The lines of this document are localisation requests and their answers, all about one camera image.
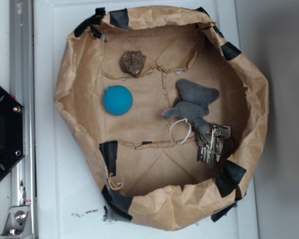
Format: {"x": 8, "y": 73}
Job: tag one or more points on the silver keys bunch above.
{"x": 213, "y": 145}

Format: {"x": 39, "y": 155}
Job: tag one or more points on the brown rock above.
{"x": 132, "y": 62}

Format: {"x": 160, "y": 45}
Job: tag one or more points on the grey plush elephant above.
{"x": 192, "y": 104}

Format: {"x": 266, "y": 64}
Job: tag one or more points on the brown paper bag bin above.
{"x": 146, "y": 166}

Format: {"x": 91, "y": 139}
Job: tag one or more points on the metal corner bracket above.
{"x": 18, "y": 224}

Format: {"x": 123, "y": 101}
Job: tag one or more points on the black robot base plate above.
{"x": 11, "y": 133}

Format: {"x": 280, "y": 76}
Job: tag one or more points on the aluminium rail frame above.
{"x": 23, "y": 176}

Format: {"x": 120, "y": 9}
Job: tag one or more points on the blue ball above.
{"x": 117, "y": 100}

